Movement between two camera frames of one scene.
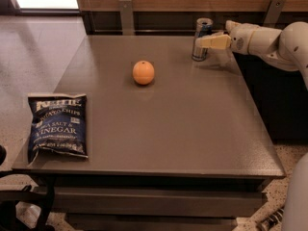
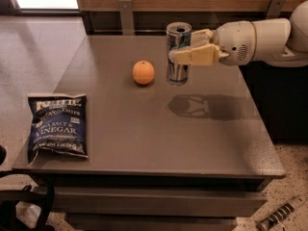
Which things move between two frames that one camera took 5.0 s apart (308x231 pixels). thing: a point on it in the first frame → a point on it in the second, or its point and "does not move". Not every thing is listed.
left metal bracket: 127,16 does not move
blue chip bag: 59,123 does not move
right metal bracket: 273,12 does not move
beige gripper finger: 215,41 → 205,55
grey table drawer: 215,200 does not move
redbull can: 203,27 → 178,35
